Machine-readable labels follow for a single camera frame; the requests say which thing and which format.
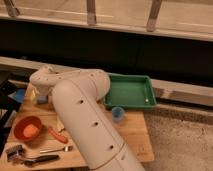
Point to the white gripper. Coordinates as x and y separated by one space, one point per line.
39 91

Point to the blue sponge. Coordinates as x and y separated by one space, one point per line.
42 100

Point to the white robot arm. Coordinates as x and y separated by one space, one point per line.
74 97

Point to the blue object left of table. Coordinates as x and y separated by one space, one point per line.
18 95

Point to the orange bowl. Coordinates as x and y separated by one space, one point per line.
19 128

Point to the orange fruit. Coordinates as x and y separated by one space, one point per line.
30 131

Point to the yellow banana pieces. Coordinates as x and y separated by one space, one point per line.
60 126

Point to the metal spoon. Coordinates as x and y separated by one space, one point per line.
64 149

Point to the small blue cup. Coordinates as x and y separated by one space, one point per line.
117 114

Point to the green plastic tray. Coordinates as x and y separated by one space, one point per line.
130 92

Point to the black handled tool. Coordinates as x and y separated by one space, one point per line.
45 158

